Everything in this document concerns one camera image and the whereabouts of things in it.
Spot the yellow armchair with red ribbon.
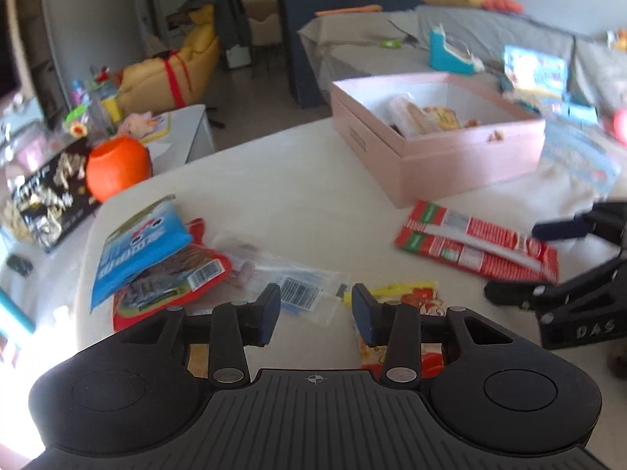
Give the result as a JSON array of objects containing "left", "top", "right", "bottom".
[{"left": 116, "top": 6, "right": 222, "bottom": 111}]

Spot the black gold-printed snack bag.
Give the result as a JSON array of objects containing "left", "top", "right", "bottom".
[{"left": 9, "top": 136, "right": 101, "bottom": 254}]

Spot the long orange cushion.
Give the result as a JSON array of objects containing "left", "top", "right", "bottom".
[{"left": 314, "top": 4, "right": 383, "bottom": 17}]

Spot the white low cabinet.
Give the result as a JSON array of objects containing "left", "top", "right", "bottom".
[{"left": 146, "top": 104, "right": 217, "bottom": 163}]

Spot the yellow red snack packet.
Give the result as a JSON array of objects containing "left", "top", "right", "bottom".
[{"left": 352, "top": 280, "right": 448, "bottom": 371}]

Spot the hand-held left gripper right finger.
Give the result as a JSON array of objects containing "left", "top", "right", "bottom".
[{"left": 351, "top": 283, "right": 532, "bottom": 387}]

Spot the pink plush toy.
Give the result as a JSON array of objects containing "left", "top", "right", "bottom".
[{"left": 116, "top": 111, "right": 156, "bottom": 136}]

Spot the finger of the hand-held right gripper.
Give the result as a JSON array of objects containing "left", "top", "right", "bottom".
[
  {"left": 485, "top": 256, "right": 627, "bottom": 312},
  {"left": 532, "top": 200, "right": 627, "bottom": 246}
]

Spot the orange yellow snack packet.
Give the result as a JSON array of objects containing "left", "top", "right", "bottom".
[{"left": 416, "top": 105, "right": 464, "bottom": 131}]

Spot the dark grey hanging coat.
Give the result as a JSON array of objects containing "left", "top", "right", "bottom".
[{"left": 195, "top": 0, "right": 254, "bottom": 52}]

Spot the blue snack packet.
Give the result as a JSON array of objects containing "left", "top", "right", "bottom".
[{"left": 90, "top": 195, "right": 195, "bottom": 312}]

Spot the red packet with brown snack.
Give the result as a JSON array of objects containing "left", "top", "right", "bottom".
[{"left": 112, "top": 217, "right": 234, "bottom": 332}]

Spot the navy blue partition cabinet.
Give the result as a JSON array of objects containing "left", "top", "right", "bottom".
[{"left": 281, "top": 0, "right": 428, "bottom": 109}]

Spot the clear barcode snack packet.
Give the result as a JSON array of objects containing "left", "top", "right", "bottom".
[{"left": 210, "top": 234, "right": 352, "bottom": 327}]

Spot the flat blue cartoon packaging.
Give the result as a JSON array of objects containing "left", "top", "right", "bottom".
[{"left": 540, "top": 102, "right": 624, "bottom": 197}]

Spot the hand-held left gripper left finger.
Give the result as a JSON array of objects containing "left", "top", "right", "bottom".
[{"left": 112, "top": 283, "right": 282, "bottom": 387}]

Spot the clear pastry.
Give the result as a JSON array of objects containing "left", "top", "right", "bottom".
[{"left": 387, "top": 93, "right": 433, "bottom": 138}]

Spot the orange pumpkin bucket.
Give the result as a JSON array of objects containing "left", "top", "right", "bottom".
[{"left": 85, "top": 137, "right": 153, "bottom": 202}]

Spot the grey covered sofa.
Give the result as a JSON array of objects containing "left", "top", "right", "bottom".
[{"left": 298, "top": 4, "right": 627, "bottom": 111}]

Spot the teal toy machine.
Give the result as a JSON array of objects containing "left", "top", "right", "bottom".
[{"left": 428, "top": 28, "right": 486, "bottom": 76}]

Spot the beige dining chair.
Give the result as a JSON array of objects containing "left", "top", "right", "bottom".
[{"left": 244, "top": 0, "right": 283, "bottom": 48}]

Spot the pink gift box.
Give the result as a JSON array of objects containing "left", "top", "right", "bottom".
[{"left": 329, "top": 72, "right": 547, "bottom": 209}]

